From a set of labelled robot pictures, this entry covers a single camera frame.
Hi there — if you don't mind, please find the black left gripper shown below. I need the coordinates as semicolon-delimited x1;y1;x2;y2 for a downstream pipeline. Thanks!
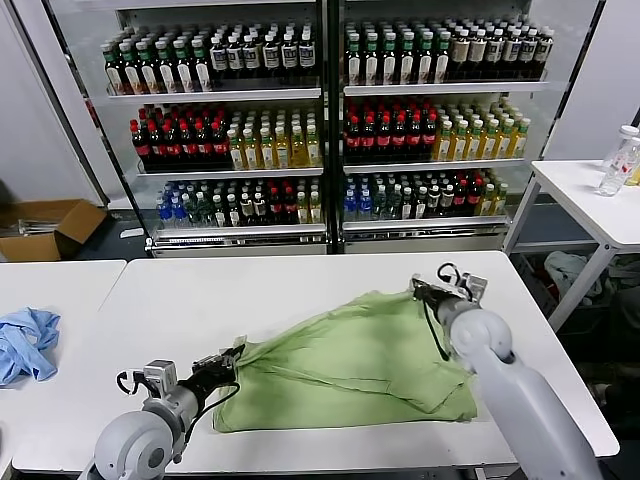
192;344;247;389

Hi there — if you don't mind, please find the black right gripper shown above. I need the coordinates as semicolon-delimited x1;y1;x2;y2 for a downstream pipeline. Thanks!
409;273;469;314

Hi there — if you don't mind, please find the light green polo shirt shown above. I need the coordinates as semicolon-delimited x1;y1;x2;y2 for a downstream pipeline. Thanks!
212;289;479;434

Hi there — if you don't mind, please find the white cloth pile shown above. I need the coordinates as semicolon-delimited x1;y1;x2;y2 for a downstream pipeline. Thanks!
542;249;604;301

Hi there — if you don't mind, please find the white side table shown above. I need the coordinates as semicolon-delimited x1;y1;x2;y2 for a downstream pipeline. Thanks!
502;159;640;334

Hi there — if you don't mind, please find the pale cloth pile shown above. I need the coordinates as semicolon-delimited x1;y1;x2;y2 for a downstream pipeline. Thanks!
602;257;640;304

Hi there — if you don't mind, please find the beverage display shelf unit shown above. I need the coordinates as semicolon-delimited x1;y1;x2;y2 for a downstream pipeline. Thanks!
9;0;331;259
327;0;606;256

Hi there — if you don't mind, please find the crumpled light blue shirt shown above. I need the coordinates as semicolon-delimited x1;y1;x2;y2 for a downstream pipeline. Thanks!
0;307;62;389

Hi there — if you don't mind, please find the clear plastic bottle white cap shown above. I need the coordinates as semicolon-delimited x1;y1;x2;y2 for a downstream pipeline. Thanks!
601;125;640;174
596;138;640;197

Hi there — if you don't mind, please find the dark tea bottle green cap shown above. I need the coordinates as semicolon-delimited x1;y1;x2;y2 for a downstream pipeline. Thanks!
362;33;380;87
175;40;195;94
380;33;399;87
140;42;159;95
433;33;451;85
193;39;212;94
398;33;417;86
103;43;123;96
122;42;141;96
416;33;435;86
157;41;177;95
344;33;363;87

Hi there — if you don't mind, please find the open cardboard box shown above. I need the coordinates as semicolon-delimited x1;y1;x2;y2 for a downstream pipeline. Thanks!
0;199;109;264

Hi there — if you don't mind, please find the silver metal bars bundle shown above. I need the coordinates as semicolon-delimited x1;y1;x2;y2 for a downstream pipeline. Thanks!
17;218;64;237

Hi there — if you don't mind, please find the dark drink bottle beige label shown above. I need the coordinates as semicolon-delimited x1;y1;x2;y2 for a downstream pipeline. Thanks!
450;31;469;81
467;30;486;81

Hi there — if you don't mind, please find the dark drink bottle blue label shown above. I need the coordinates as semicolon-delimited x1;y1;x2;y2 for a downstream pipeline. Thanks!
502;30;520;80
535;30;552;79
210;37;228;80
243;36;261;79
226;36;245;79
485;30;503;81
261;35;280;78
519;30;537;80
280;34;299;78
297;33;316;77

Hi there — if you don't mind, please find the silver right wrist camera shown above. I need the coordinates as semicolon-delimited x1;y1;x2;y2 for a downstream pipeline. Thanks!
452;273;489;304

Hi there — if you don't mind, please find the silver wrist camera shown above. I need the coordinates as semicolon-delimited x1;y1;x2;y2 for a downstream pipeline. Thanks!
452;273;489;304
143;359;177;399

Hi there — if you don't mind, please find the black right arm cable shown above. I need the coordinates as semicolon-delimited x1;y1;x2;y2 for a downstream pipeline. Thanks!
418;299;451;361

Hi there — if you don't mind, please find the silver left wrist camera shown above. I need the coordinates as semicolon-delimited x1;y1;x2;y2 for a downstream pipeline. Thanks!
143;359;177;399

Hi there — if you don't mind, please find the black left camera cable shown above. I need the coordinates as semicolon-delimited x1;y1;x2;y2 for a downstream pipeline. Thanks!
116;369;146;396

